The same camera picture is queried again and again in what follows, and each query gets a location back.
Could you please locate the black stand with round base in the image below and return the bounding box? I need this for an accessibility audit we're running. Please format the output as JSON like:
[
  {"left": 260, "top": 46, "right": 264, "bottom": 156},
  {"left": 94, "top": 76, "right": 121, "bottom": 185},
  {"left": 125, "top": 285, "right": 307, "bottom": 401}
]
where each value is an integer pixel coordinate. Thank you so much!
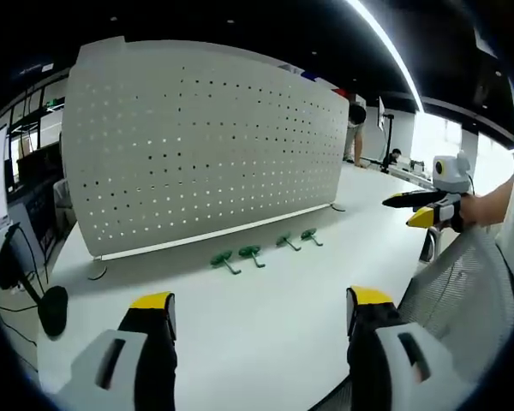
[{"left": 0, "top": 222, "right": 70, "bottom": 338}]

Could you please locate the white perforated mounting plate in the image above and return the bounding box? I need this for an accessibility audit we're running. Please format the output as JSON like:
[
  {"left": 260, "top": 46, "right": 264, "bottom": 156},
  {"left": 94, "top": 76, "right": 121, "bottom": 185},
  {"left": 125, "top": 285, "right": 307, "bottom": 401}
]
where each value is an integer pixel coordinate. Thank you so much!
[{"left": 61, "top": 36, "right": 350, "bottom": 282}]

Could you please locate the black cable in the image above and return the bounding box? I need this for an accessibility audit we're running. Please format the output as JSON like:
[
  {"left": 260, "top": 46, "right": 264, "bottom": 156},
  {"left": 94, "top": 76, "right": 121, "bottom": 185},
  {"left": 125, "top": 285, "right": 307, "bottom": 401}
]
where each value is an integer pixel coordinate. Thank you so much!
[{"left": 0, "top": 295, "right": 42, "bottom": 346}]

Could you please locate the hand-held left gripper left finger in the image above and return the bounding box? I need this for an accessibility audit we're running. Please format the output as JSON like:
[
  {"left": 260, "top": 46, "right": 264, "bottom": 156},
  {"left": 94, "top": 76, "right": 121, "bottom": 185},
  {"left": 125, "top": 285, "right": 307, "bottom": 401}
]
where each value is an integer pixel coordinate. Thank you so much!
[{"left": 57, "top": 291, "right": 179, "bottom": 411}]

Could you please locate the ceiling light strip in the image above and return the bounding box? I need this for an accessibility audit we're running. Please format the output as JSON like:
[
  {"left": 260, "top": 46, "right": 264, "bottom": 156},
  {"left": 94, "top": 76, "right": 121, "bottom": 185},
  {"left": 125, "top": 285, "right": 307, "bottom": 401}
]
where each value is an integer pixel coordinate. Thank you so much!
[{"left": 344, "top": 0, "right": 426, "bottom": 113}]

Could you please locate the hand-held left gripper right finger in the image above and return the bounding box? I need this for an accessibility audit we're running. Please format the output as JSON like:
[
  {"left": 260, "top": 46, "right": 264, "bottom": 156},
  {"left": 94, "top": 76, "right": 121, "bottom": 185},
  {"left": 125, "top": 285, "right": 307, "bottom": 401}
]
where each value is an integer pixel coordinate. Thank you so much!
[{"left": 345, "top": 285, "right": 459, "bottom": 411}]

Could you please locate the background white desk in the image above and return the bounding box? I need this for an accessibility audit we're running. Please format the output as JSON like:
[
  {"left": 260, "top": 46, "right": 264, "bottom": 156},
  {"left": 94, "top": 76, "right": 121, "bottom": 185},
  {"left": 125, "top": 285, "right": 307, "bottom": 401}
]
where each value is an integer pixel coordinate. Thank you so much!
[{"left": 359, "top": 156, "right": 434, "bottom": 190}]

